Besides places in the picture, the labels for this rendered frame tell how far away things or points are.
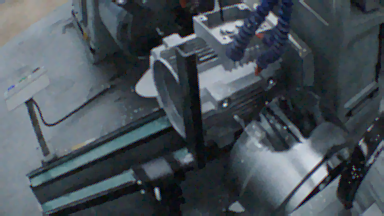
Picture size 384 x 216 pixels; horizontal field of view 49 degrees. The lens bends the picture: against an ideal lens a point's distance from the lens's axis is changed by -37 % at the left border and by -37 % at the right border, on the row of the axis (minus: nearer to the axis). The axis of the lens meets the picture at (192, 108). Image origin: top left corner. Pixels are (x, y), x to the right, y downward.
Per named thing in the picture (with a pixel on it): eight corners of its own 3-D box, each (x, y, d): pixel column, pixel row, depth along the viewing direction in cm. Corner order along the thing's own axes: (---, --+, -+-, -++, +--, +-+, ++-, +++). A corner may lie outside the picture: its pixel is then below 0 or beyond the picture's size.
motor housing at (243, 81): (240, 65, 133) (232, 4, 119) (286, 121, 121) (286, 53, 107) (153, 103, 127) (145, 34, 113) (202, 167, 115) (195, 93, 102)
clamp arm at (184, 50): (201, 154, 108) (190, 39, 90) (210, 165, 106) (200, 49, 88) (183, 163, 107) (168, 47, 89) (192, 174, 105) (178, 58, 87)
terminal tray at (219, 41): (245, 25, 119) (242, 2, 114) (276, 54, 113) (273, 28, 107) (194, 42, 116) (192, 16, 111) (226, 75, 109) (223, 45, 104)
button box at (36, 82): (48, 82, 124) (44, 63, 122) (51, 84, 117) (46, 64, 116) (8, 109, 119) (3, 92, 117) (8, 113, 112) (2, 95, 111)
